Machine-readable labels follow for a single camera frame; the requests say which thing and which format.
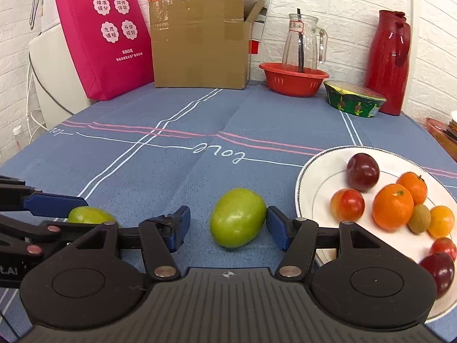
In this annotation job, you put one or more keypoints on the green patterned bowl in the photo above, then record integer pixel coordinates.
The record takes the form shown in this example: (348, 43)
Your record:
(353, 102)

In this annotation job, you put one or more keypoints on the yellow orange tangerine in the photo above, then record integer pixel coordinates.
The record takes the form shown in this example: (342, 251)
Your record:
(442, 221)

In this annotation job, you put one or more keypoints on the black straw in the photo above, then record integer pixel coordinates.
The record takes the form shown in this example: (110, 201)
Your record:
(301, 43)

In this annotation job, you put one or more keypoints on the blue striped tablecloth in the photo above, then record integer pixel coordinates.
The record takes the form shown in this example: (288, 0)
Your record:
(160, 171)

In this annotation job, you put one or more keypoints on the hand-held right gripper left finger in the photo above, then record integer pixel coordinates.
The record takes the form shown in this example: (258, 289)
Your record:
(180, 228)

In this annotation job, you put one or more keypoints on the pink tote bag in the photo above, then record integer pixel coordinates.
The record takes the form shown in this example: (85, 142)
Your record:
(107, 39)

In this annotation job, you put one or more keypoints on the tangerine with green calyx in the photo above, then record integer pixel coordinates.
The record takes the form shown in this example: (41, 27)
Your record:
(413, 187)

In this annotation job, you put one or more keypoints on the large orange tangerine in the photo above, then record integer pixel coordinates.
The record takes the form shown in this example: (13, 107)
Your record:
(392, 207)

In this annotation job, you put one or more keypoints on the clear plastic bottle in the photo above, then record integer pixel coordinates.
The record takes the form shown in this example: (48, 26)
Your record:
(18, 137)

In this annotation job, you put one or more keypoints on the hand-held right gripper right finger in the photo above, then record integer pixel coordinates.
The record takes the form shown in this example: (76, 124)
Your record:
(277, 227)

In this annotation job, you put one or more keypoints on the green plum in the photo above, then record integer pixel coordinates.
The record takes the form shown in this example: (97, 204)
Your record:
(89, 215)
(237, 218)

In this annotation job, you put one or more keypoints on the red thermos jug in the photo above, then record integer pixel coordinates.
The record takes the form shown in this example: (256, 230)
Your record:
(387, 64)

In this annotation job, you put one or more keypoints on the red nectarine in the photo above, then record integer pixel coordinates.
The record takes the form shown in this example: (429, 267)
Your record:
(347, 204)

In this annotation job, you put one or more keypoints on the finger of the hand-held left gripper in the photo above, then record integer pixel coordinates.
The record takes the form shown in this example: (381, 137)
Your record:
(48, 205)
(43, 232)

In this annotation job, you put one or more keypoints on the brown cardboard box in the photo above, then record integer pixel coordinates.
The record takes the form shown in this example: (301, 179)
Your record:
(200, 46)

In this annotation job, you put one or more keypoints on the white appliance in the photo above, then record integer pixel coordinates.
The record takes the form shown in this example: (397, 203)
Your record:
(53, 78)

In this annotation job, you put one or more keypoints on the glass pitcher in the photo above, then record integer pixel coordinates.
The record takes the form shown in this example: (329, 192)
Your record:
(303, 41)

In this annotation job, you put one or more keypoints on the wooden tray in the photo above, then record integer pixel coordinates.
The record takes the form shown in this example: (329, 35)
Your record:
(441, 134)

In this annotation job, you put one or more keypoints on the white plate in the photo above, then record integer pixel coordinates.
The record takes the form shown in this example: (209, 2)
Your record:
(321, 185)

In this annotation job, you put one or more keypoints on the small brown kiwi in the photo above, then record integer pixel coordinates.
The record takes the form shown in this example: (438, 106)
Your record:
(419, 218)

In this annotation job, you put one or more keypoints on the dark red plum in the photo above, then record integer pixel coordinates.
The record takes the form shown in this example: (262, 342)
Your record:
(363, 171)
(439, 271)

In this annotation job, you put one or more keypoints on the red plastic basket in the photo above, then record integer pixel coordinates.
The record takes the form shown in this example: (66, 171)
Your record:
(294, 80)

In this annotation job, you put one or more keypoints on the red apple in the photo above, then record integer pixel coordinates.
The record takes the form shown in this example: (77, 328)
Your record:
(444, 248)

